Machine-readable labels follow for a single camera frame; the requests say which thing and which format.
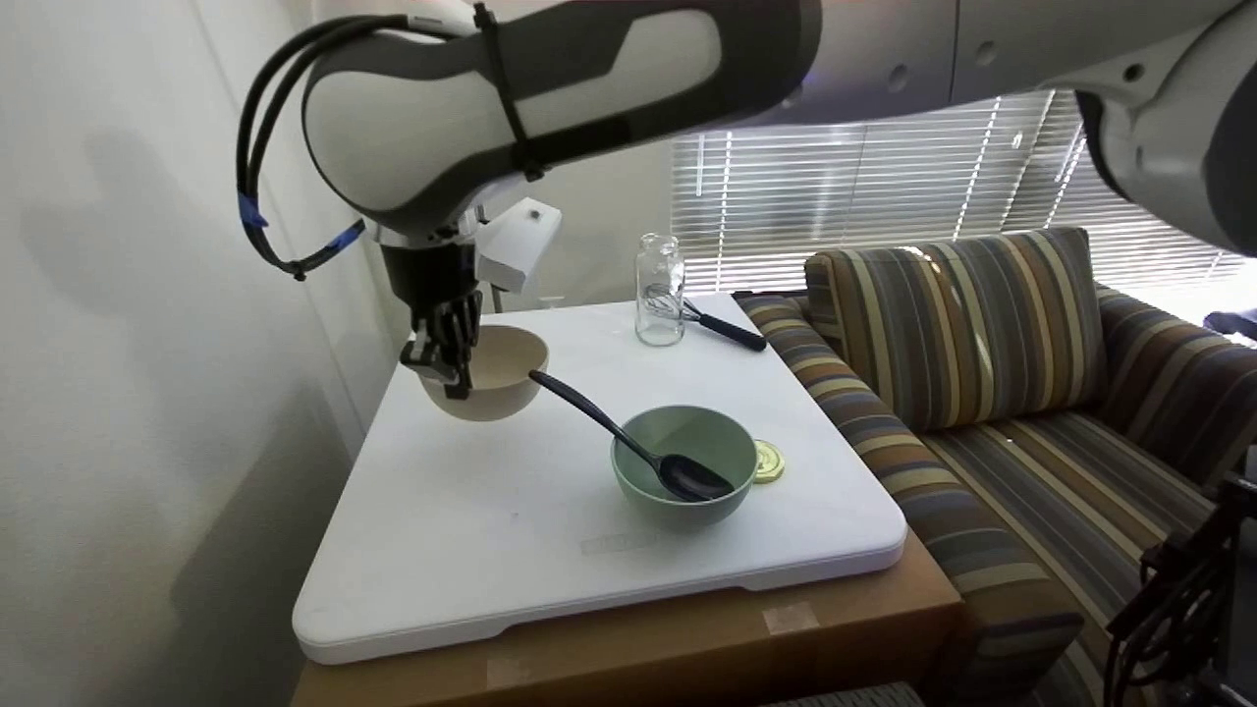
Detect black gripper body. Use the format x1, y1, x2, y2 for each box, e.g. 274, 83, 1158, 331
384, 240, 479, 345

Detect beige brown bowl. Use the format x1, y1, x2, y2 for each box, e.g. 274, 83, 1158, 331
422, 326, 548, 419

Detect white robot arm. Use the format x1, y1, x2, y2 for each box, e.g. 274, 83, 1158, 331
301, 0, 1257, 397

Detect clear glass bottle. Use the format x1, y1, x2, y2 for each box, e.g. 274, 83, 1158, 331
636, 231, 684, 345

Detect light green blue bowl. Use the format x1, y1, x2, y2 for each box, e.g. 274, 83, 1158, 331
607, 403, 759, 528

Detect white table top board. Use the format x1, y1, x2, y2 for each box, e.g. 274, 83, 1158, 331
289, 303, 907, 664

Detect black plastic spoon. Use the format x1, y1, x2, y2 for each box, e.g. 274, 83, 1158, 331
528, 371, 730, 504

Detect white window blinds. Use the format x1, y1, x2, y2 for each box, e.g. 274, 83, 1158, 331
672, 92, 1257, 322

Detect yellow jar lid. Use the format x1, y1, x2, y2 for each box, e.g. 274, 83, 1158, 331
752, 441, 784, 485

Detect striped sofa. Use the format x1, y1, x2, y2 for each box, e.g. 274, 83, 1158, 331
738, 229, 1257, 707

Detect black tripod stand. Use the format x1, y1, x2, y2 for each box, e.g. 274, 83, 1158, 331
1105, 474, 1257, 707

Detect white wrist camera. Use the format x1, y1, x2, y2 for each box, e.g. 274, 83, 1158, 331
471, 198, 562, 292

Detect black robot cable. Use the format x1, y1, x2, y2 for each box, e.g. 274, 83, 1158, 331
233, 11, 422, 287

